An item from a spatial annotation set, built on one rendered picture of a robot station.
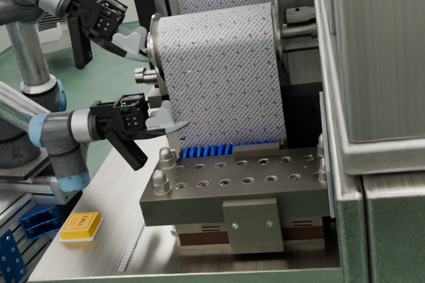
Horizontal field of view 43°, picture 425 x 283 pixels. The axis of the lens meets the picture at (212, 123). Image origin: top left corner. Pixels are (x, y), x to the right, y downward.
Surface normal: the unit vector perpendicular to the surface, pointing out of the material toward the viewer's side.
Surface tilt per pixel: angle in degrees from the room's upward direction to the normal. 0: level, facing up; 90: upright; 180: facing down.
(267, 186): 0
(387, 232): 90
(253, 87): 90
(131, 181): 0
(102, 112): 90
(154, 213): 90
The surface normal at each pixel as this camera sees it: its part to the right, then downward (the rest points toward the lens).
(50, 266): -0.18, -0.89
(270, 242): -0.14, 0.43
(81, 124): -0.22, -0.04
